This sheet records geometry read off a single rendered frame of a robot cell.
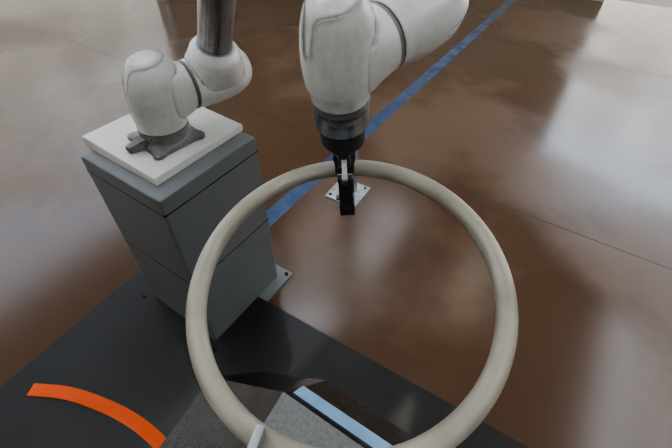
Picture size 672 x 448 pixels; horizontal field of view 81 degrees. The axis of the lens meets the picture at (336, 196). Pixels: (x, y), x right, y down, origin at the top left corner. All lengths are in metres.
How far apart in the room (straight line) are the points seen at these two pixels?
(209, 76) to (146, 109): 0.20
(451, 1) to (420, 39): 0.07
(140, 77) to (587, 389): 1.88
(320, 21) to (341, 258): 1.60
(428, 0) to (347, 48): 0.16
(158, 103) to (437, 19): 0.87
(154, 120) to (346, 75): 0.85
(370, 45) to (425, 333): 1.45
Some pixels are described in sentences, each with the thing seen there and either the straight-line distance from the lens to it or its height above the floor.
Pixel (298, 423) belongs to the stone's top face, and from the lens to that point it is 0.75.
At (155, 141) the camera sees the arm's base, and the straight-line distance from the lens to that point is 1.34.
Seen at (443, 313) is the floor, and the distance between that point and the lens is 1.88.
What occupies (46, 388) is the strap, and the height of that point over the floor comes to 0.02.
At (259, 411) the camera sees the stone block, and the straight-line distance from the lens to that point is 0.79.
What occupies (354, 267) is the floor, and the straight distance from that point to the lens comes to 1.97.
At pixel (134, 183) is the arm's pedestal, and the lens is 1.31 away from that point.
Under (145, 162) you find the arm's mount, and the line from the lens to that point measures 1.33.
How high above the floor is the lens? 1.56
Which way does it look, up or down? 42 degrees down
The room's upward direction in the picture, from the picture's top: straight up
